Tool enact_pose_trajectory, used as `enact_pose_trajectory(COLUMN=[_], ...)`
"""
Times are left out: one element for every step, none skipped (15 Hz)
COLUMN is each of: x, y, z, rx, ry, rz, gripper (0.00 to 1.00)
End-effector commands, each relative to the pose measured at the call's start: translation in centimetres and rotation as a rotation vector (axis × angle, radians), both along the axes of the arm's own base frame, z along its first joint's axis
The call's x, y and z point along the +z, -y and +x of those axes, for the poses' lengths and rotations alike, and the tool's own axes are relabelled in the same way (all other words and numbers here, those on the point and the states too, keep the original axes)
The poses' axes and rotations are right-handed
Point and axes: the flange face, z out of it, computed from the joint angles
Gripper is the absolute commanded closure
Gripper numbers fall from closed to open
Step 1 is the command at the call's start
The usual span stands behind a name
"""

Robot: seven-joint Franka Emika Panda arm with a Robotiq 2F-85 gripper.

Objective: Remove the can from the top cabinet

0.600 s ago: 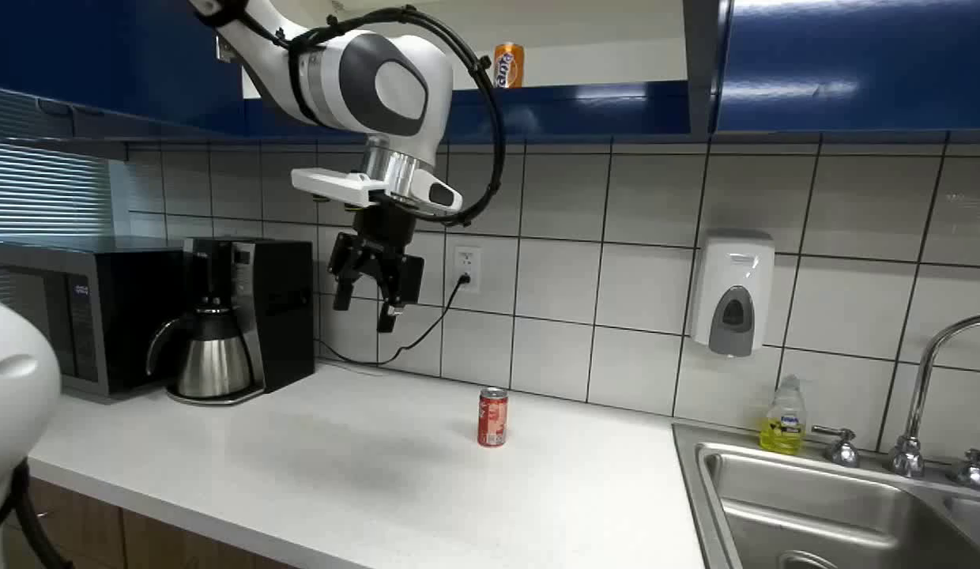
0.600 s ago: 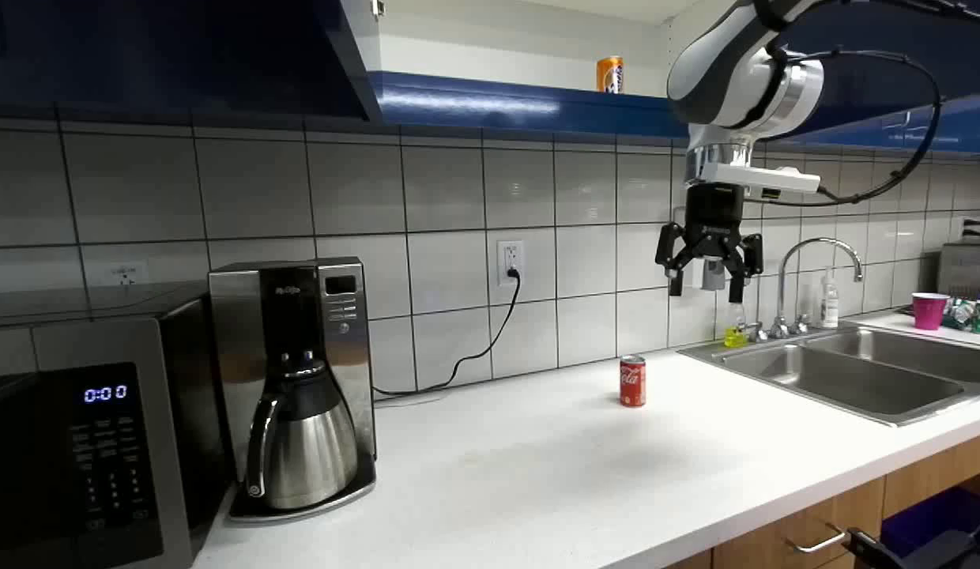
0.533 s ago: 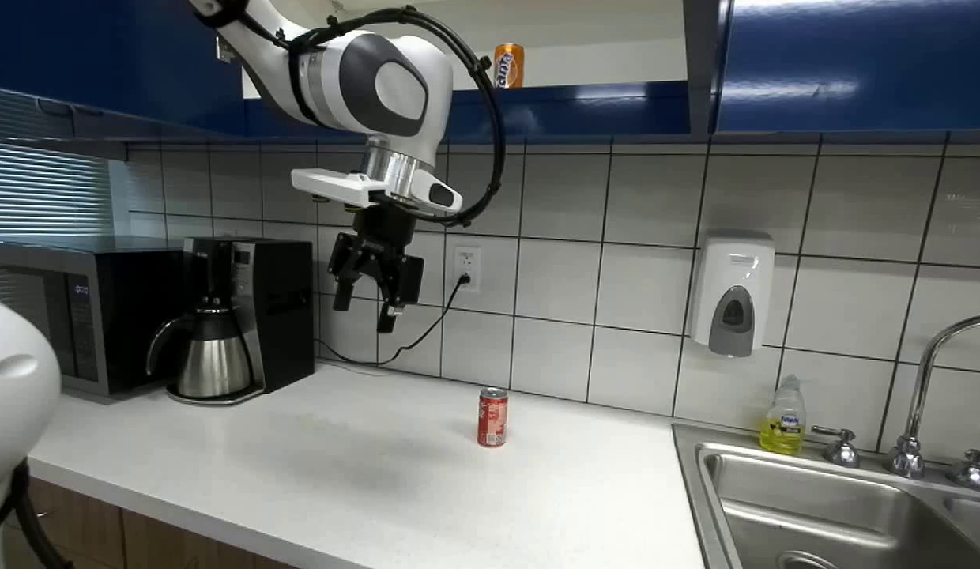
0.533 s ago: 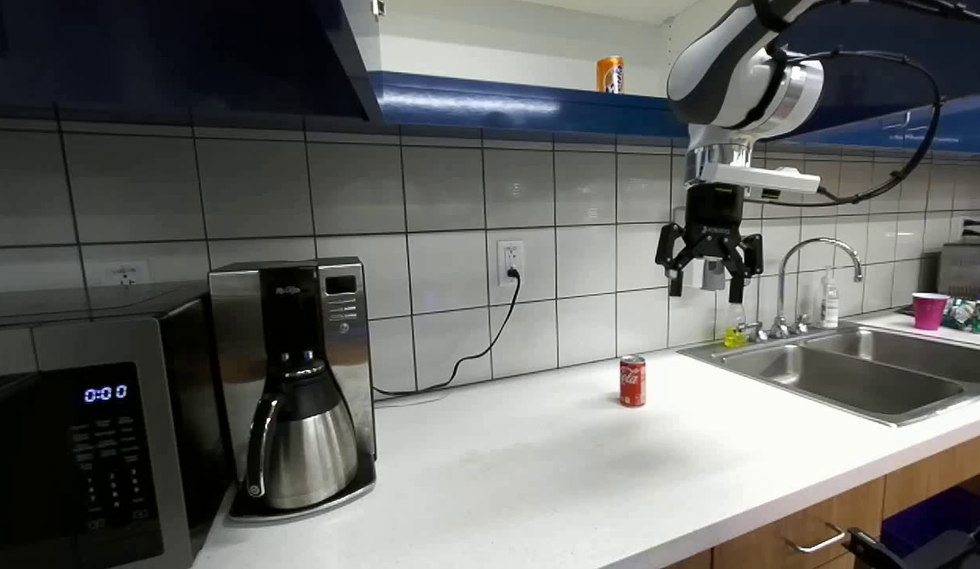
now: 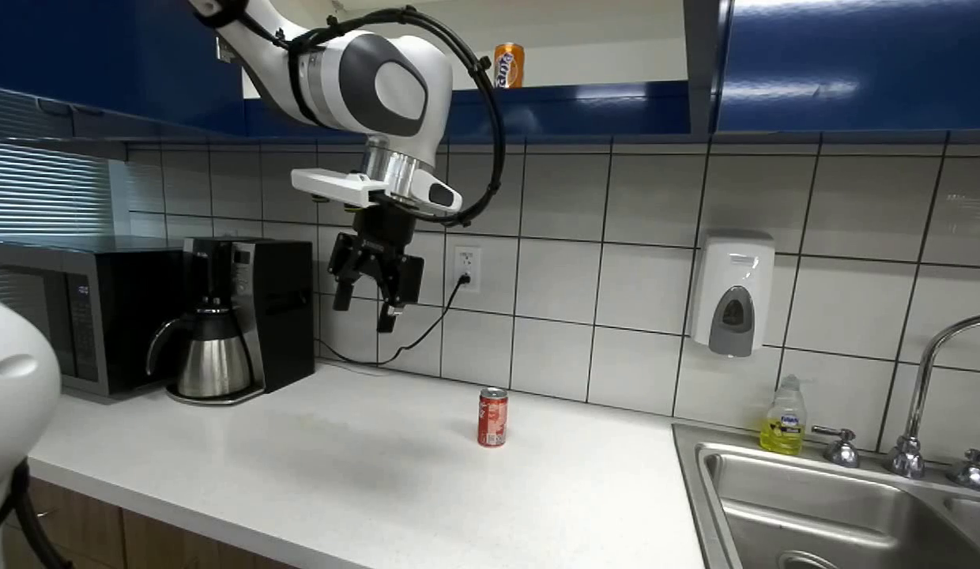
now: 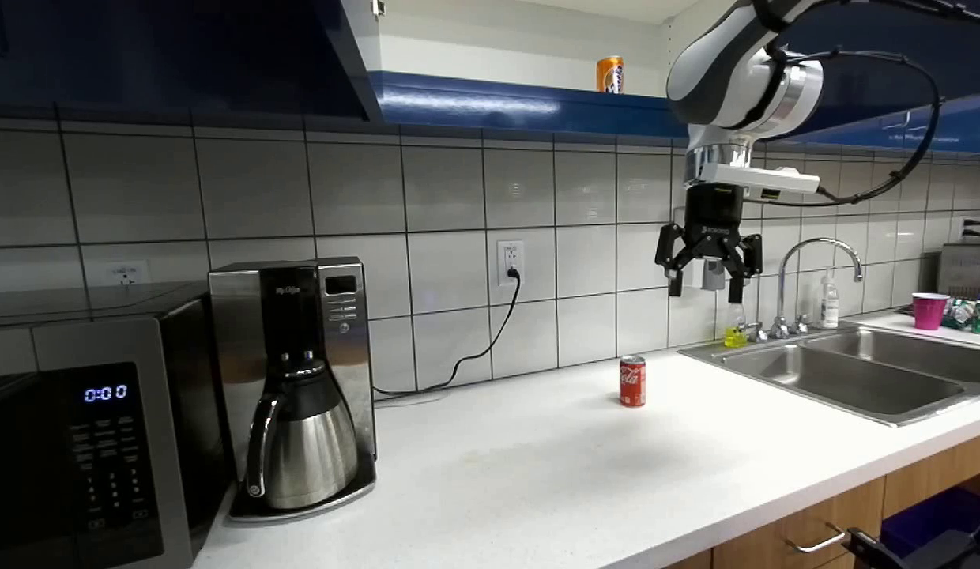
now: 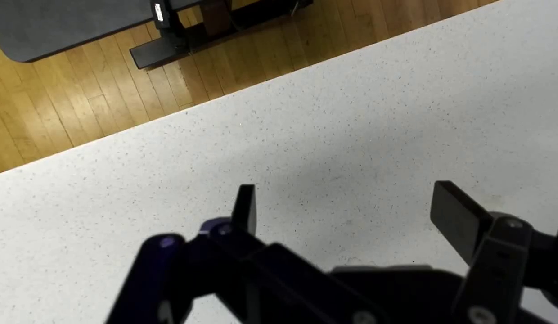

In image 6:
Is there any steel coffee carafe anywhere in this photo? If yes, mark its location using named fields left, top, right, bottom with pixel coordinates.
left=242, top=361, right=365, bottom=514

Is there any white outlet with plug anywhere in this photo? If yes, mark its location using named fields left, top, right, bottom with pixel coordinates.
left=493, top=238, right=527, bottom=293

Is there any grey metal appliance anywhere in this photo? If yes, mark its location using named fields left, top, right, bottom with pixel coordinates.
left=936, top=219, right=980, bottom=299

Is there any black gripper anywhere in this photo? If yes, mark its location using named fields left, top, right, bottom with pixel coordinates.
left=655, top=184, right=766, bottom=306

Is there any pink cup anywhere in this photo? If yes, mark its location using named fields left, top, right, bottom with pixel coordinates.
left=910, top=292, right=951, bottom=334

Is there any black stand part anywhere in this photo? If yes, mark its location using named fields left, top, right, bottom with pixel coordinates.
left=839, top=524, right=980, bottom=569

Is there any clear soap bottle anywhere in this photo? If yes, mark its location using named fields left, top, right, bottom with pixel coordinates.
left=818, top=275, right=845, bottom=333

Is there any steel microwave oven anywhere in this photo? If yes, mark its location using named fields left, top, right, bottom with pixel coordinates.
left=0, top=288, right=236, bottom=569

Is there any blue bin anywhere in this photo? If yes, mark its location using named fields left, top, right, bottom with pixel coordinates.
left=880, top=485, right=980, bottom=563

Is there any wooden base cabinet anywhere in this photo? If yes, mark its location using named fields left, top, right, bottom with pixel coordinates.
left=667, top=429, right=980, bottom=569

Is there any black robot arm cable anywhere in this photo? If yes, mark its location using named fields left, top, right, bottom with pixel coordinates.
left=756, top=0, right=946, bottom=211

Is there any steel and black coffee maker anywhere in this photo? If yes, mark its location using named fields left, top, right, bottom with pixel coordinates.
left=204, top=257, right=378, bottom=524

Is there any stainless steel sink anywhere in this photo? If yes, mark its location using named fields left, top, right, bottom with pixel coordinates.
left=682, top=325, right=980, bottom=426

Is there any chrome gooseneck faucet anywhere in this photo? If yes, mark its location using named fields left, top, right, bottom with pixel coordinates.
left=756, top=233, right=866, bottom=345

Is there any silver drawer handle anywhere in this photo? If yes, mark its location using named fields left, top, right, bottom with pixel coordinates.
left=785, top=524, right=853, bottom=558

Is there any red cola can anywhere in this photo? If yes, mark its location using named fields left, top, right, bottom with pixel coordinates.
left=618, top=353, right=647, bottom=411

